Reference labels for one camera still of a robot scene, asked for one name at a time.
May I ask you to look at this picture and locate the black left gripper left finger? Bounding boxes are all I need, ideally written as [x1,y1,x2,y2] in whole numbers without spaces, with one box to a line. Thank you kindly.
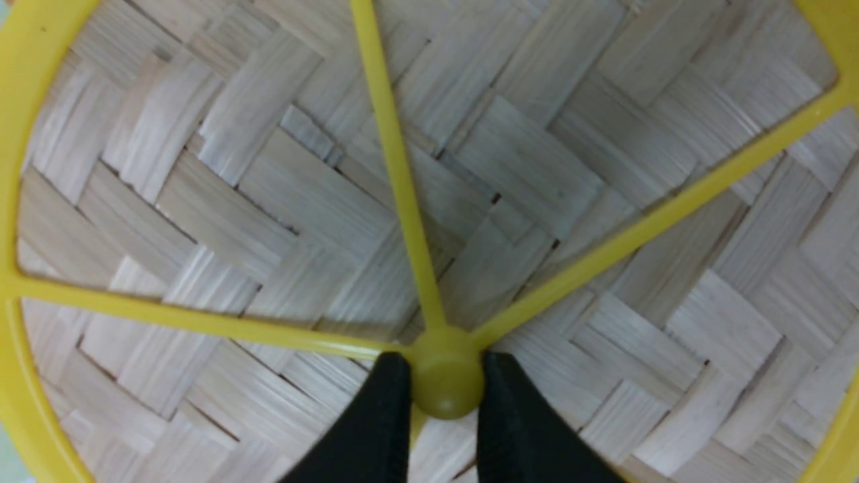
[281,352,412,482]

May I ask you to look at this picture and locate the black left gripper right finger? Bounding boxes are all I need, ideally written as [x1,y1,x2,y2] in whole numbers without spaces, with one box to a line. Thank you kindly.
[476,352,623,482]

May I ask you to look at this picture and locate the yellow bamboo steamer lid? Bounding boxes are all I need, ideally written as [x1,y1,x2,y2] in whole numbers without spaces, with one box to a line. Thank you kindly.
[2,1,857,482]

